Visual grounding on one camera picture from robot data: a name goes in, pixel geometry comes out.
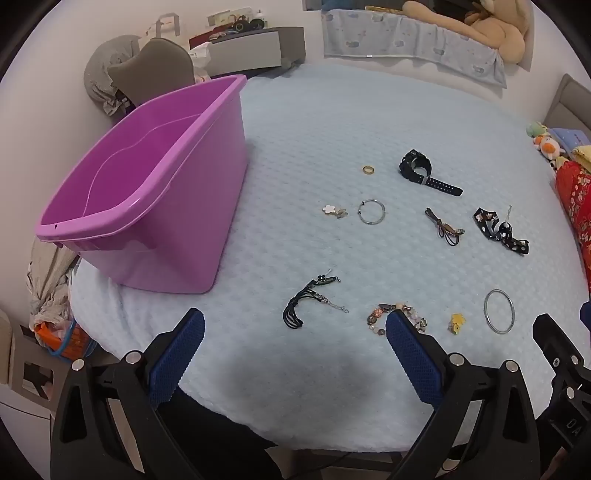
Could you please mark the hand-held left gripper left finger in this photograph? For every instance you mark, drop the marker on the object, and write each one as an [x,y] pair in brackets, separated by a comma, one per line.
[180,355]

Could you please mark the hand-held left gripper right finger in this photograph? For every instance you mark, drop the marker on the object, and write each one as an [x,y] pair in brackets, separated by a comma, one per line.
[411,355]

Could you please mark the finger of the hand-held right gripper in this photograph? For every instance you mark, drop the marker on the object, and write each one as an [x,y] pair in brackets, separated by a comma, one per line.
[551,334]
[586,314]

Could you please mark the yellow charm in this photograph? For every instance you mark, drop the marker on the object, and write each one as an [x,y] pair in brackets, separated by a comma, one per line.
[457,321]

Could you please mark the large silver bangle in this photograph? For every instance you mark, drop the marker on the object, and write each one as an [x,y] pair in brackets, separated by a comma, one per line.
[485,314]

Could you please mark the black patterned ribbon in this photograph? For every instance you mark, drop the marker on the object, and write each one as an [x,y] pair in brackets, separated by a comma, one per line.
[485,221]

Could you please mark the purple plastic bin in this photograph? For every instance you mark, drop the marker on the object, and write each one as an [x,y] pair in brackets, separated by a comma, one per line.
[161,221]

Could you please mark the small silver hoop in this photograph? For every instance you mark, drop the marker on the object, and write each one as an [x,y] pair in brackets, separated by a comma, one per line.
[359,210]

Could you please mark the orange basket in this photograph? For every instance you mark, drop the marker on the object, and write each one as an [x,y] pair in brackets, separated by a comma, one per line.
[69,344]

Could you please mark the red patterned cloth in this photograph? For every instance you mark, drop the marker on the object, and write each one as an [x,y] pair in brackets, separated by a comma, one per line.
[575,198]

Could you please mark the beige striped cloth pile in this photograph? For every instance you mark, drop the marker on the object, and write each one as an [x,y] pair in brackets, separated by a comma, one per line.
[48,277]

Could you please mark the folded yellow cloth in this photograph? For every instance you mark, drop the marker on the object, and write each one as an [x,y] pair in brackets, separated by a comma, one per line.
[584,157]

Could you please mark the white flower brooch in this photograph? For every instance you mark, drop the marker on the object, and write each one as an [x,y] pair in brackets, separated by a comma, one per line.
[329,209]

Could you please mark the small plush toys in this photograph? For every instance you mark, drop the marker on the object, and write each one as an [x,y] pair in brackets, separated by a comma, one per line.
[547,145]

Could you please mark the black wrist watch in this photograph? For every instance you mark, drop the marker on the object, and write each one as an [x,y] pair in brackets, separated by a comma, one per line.
[438,184]

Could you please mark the folded blue cloth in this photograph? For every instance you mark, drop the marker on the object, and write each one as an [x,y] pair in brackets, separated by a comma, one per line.
[570,136]

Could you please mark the grey headboard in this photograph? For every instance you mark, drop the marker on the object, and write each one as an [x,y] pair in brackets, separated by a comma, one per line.
[565,104]

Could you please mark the light blue bed blanket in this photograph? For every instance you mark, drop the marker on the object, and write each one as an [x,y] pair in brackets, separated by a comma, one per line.
[323,115]

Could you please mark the tan teddy bear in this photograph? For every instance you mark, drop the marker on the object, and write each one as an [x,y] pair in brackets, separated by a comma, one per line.
[498,32]

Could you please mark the grey chair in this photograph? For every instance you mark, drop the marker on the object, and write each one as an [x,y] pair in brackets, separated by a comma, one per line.
[157,60]

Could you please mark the white plastic bag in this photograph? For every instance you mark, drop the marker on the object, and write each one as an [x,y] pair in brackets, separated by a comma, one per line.
[201,54]

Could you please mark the grey striped garment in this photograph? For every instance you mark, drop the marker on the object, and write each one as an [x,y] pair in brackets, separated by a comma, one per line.
[99,64]

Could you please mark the grey bedside shelf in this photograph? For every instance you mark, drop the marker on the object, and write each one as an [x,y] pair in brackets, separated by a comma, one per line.
[249,50]

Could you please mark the blue printed blanket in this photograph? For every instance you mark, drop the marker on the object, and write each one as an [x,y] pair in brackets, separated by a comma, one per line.
[406,41]

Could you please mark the red box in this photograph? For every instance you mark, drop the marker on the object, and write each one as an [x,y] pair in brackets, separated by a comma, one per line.
[203,39]

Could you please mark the white tote bag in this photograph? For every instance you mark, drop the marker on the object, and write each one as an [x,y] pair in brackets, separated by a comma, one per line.
[161,32]

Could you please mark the black toy vehicle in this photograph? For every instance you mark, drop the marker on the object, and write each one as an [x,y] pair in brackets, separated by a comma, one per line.
[247,24]

